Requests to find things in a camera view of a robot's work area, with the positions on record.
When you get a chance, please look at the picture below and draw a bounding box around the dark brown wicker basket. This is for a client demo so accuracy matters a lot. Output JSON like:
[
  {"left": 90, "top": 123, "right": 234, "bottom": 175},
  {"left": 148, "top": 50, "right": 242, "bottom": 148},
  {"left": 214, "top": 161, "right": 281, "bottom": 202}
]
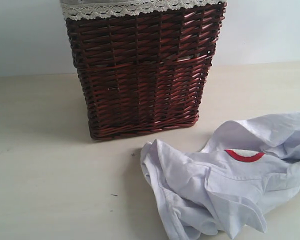
[{"left": 65, "top": 1, "right": 227, "bottom": 140}]

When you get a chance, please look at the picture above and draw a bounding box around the cream lace basket liner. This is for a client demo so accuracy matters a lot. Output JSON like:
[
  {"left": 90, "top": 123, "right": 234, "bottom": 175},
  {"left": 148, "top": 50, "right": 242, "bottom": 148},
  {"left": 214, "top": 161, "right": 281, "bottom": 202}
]
[{"left": 60, "top": 0, "right": 226, "bottom": 21}]

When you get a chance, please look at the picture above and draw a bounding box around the white t-shirt with red print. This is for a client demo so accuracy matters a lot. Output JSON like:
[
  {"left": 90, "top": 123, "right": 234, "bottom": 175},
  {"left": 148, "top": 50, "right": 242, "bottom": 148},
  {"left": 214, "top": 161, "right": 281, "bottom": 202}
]
[{"left": 140, "top": 112, "right": 300, "bottom": 240}]

